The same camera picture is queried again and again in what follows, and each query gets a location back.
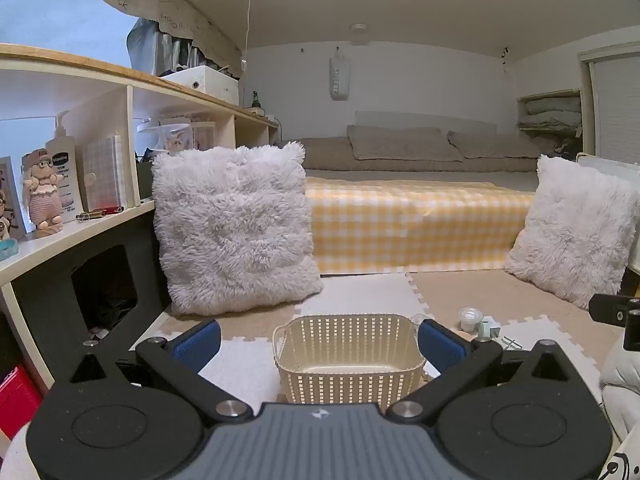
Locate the red plastic box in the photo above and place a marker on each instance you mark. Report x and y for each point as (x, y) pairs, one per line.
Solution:
(17, 400)

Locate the white plug adapter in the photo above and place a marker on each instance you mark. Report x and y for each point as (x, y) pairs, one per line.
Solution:
(496, 333)

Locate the yellow checked bed cover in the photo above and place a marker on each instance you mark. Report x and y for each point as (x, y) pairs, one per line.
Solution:
(415, 225)

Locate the pink checked notebook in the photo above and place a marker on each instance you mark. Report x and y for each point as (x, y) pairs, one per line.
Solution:
(102, 175)

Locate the green round night light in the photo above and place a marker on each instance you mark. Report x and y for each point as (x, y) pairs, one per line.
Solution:
(485, 329)

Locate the large fluffy white pillow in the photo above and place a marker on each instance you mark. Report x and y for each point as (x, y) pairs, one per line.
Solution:
(235, 230)

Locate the white rabbit figure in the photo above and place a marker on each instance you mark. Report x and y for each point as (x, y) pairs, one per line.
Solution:
(175, 144)

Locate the small metal clip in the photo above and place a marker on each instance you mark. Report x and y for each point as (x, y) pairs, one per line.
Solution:
(511, 343)

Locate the cream wooden shelf unit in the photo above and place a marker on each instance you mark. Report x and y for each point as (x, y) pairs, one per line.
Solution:
(125, 85)

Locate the gold lipstick tube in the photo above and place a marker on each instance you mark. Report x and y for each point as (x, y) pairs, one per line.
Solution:
(90, 216)

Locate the white lotion pump bottle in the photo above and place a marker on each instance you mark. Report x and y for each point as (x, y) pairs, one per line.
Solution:
(64, 170)

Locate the white sliding door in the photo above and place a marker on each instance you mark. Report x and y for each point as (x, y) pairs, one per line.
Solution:
(615, 105)

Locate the white storage box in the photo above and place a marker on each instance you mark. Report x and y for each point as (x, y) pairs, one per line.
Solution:
(205, 85)

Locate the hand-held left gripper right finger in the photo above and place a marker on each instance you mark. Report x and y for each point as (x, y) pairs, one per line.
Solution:
(440, 345)

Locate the round ceiling fixture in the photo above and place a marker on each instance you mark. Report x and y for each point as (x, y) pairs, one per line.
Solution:
(358, 28)

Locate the clear spotlight bulb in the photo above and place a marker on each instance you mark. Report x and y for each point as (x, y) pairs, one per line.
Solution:
(470, 317)

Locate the brown mattress bedding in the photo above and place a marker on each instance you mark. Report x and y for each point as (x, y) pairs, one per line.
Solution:
(325, 157)

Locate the black cabinet with cutout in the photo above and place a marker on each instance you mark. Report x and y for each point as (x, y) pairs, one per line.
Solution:
(60, 265)

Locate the cream plastic woven basket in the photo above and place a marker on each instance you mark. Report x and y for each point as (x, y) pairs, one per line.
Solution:
(350, 360)

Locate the white picture frame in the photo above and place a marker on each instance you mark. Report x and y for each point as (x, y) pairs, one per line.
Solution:
(10, 200)

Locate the beige bed pillow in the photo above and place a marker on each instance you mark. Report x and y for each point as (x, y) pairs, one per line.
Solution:
(495, 144)
(400, 142)

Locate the beige white foam puzzle mat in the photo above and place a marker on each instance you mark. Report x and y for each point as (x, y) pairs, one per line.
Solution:
(360, 295)

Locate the white hanging pouch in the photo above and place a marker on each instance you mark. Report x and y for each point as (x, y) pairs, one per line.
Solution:
(340, 77)

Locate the hand-drawn paper banner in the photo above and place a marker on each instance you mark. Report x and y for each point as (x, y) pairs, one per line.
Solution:
(150, 5)

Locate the silver grey curtain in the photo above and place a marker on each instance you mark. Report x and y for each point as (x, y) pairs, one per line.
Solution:
(155, 50)

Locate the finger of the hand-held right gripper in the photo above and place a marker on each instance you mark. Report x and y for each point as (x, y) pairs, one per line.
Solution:
(605, 307)

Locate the dark green box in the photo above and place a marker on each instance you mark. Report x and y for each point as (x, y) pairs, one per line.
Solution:
(145, 180)

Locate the crochet doll with glasses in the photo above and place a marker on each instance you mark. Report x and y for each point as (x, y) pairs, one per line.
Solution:
(44, 195)

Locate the folded bedding stack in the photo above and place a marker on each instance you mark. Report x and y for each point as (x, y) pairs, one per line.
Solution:
(550, 115)

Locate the dark glass bottle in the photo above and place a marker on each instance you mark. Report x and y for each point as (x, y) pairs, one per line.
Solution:
(256, 101)

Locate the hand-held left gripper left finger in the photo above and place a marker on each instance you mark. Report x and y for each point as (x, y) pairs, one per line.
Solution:
(197, 345)

